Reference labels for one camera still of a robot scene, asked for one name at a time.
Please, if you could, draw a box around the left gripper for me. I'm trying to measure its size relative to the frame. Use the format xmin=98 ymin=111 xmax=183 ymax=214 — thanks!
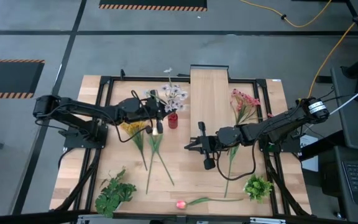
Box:
xmin=141 ymin=90 xmax=172 ymax=124

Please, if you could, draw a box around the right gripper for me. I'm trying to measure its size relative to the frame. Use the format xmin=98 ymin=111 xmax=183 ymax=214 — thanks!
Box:
xmin=184 ymin=121 xmax=222 ymax=159

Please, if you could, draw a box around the red ribbed glass vase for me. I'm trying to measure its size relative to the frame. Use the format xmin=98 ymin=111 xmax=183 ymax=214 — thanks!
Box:
xmin=167 ymin=112 xmax=179 ymax=129

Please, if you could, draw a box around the white artificial flower spray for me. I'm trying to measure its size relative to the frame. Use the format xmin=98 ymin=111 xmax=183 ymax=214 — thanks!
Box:
xmin=144 ymin=67 xmax=189 ymax=116

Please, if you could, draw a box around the cream white artificial tulip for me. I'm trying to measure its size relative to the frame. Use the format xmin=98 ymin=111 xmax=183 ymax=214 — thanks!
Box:
xmin=146 ymin=126 xmax=164 ymax=195

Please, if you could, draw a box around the white bud flower stem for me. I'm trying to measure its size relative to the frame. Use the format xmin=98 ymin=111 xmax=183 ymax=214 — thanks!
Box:
xmin=144 ymin=124 xmax=175 ymax=187

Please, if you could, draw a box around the clear glass vase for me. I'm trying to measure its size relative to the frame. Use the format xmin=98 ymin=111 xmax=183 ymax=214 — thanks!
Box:
xmin=144 ymin=88 xmax=158 ymax=102

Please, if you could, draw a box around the yellow artificial flower bunch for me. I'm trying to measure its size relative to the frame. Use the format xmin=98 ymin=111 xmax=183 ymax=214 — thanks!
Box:
xmin=120 ymin=121 xmax=150 ymax=172

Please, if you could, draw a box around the pink artificial tulip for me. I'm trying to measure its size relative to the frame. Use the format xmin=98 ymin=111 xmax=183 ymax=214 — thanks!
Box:
xmin=176 ymin=196 xmax=244 ymax=210

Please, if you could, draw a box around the light green potted plant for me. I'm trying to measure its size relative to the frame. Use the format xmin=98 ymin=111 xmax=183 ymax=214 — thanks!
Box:
xmin=243 ymin=173 xmax=274 ymax=203

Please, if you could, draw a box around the dark green potted plant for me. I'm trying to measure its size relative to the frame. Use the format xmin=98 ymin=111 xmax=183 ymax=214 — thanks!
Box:
xmin=94 ymin=169 xmax=138 ymax=218

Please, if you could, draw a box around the hazard-striped black floor mat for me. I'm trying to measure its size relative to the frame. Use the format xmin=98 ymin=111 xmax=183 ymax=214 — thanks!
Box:
xmin=0 ymin=58 xmax=45 ymax=100
xmin=99 ymin=0 xmax=208 ymax=12

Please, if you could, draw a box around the white paper sheet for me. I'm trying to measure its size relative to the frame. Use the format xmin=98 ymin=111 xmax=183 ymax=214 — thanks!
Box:
xmin=300 ymin=135 xmax=319 ymax=172

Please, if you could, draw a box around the black side desk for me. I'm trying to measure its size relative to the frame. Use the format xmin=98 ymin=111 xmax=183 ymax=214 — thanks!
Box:
xmin=317 ymin=67 xmax=358 ymax=224

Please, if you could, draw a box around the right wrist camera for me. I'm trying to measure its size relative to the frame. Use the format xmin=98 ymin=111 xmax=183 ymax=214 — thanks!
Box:
xmin=203 ymin=157 xmax=216 ymax=170

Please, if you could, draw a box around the wooden shelf black frame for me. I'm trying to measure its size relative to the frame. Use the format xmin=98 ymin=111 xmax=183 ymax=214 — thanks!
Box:
xmin=190 ymin=64 xmax=233 ymax=141

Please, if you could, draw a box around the black aluminium table frame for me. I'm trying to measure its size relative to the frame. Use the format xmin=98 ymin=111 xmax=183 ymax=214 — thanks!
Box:
xmin=54 ymin=68 xmax=312 ymax=218

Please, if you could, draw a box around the black camera cable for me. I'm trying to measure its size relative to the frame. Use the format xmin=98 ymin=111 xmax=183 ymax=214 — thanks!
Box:
xmin=116 ymin=90 xmax=155 ymax=144
xmin=214 ymin=139 xmax=257 ymax=182

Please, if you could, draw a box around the black cable sleeve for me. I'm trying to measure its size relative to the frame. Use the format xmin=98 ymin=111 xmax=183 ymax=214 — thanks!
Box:
xmin=55 ymin=148 xmax=103 ymax=212
xmin=264 ymin=152 xmax=311 ymax=217

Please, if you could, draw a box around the silver metal bracket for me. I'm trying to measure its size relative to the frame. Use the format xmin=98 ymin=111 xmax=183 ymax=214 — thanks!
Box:
xmin=249 ymin=217 xmax=287 ymax=224

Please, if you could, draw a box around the black power cable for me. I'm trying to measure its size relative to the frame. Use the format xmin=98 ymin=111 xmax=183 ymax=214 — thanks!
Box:
xmin=318 ymin=86 xmax=354 ymax=105

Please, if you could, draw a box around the yellow cable with black joint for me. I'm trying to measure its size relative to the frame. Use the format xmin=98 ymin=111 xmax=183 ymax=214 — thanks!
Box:
xmin=239 ymin=0 xmax=333 ymax=28

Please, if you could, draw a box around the yellow extension cable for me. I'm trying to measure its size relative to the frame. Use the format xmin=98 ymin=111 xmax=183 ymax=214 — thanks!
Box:
xmin=306 ymin=0 xmax=358 ymax=100

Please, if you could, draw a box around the white cable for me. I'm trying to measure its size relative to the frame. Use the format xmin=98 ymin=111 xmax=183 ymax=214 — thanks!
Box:
xmin=328 ymin=80 xmax=358 ymax=116

